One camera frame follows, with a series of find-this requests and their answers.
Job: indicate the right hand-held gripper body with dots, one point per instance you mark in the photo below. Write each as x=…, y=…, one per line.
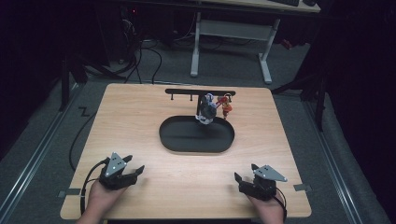
x=269, y=172

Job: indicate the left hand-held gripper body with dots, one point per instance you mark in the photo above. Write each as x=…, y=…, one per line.
x=115, y=165

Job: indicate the black hook rack with tray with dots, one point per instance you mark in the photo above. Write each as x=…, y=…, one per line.
x=190, y=137

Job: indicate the person's right hand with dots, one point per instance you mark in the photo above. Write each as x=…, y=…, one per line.
x=271, y=210

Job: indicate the person's left hand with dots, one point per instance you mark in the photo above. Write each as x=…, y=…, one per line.
x=102, y=200

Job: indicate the grey tape strip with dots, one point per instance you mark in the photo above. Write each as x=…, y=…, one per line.
x=70, y=193
x=302, y=187

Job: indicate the black metal stand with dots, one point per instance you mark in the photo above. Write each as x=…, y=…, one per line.
x=320, y=102

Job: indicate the red object under desk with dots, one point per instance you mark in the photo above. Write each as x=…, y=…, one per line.
x=287, y=44

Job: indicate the white-legged wooden desk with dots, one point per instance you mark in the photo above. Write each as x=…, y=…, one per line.
x=233, y=29

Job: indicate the black keyboard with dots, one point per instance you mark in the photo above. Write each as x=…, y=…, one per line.
x=285, y=2

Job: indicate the metal floor rail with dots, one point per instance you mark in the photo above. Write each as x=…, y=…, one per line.
x=336, y=168
x=34, y=158

